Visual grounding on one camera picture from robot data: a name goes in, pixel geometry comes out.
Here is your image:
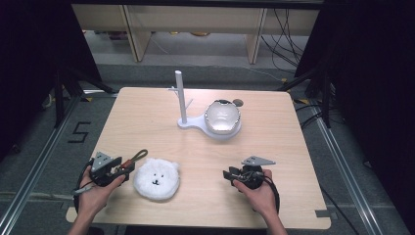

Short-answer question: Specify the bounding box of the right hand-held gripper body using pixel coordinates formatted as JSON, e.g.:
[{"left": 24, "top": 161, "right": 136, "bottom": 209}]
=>
[{"left": 239, "top": 155, "right": 277, "bottom": 191}]

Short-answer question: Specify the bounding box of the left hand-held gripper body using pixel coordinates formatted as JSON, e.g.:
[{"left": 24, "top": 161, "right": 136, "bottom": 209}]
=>
[{"left": 89, "top": 151, "right": 123, "bottom": 188}]

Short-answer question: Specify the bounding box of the olive strap loop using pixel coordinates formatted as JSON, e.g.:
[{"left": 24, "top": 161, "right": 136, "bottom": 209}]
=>
[{"left": 121, "top": 149, "right": 149, "bottom": 169}]

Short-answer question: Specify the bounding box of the white fluffy bear plush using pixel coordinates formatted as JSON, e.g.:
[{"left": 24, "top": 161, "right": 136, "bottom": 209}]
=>
[{"left": 132, "top": 157, "right": 181, "bottom": 202}]

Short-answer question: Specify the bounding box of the person's right hand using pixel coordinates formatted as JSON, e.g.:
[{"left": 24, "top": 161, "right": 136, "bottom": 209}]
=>
[{"left": 232, "top": 168, "right": 279, "bottom": 217}]

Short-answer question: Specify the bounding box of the person's left hand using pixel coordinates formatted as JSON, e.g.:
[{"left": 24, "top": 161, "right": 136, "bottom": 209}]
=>
[{"left": 77, "top": 165, "right": 127, "bottom": 217}]

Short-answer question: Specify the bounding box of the silver-rimmed white bowl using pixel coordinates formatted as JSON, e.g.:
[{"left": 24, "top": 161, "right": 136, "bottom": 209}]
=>
[{"left": 204, "top": 99, "right": 243, "bottom": 136}]

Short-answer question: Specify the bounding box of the grey tape patch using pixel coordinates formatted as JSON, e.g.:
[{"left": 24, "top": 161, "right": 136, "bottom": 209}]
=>
[{"left": 314, "top": 209, "right": 339, "bottom": 219}]

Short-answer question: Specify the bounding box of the black metal stand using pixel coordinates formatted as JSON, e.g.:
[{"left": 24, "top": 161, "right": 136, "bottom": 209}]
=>
[
  {"left": 276, "top": 64, "right": 333, "bottom": 129},
  {"left": 53, "top": 64, "right": 115, "bottom": 129}
]

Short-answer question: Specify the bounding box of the white hanger stand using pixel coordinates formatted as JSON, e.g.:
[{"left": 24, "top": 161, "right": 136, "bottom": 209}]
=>
[{"left": 167, "top": 70, "right": 243, "bottom": 142}]

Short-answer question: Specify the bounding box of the dark curtain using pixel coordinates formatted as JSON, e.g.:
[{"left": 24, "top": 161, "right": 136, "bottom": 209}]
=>
[
  {"left": 0, "top": 0, "right": 103, "bottom": 163},
  {"left": 294, "top": 0, "right": 415, "bottom": 227}
]

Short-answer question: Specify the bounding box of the light wooden shelf unit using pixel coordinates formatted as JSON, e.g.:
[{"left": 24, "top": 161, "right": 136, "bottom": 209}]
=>
[{"left": 70, "top": 3, "right": 321, "bottom": 66}]

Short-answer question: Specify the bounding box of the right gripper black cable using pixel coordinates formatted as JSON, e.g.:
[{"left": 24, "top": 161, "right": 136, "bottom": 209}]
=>
[{"left": 259, "top": 173, "right": 282, "bottom": 213}]

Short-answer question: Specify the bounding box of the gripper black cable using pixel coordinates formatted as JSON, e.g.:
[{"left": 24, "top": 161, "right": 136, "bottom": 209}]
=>
[
  {"left": 71, "top": 158, "right": 96, "bottom": 214},
  {"left": 259, "top": 173, "right": 282, "bottom": 213}
]

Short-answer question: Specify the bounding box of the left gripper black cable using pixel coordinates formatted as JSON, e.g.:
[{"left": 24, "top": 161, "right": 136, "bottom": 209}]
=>
[{"left": 71, "top": 158, "right": 96, "bottom": 214}]

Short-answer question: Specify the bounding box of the aluminium floor rail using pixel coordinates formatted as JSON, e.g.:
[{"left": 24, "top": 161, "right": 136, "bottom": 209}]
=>
[
  {"left": 0, "top": 88, "right": 119, "bottom": 235},
  {"left": 311, "top": 97, "right": 385, "bottom": 235}
]

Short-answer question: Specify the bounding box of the bundle of black cables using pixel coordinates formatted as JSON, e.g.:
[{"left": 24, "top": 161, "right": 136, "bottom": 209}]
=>
[{"left": 259, "top": 7, "right": 309, "bottom": 74}]

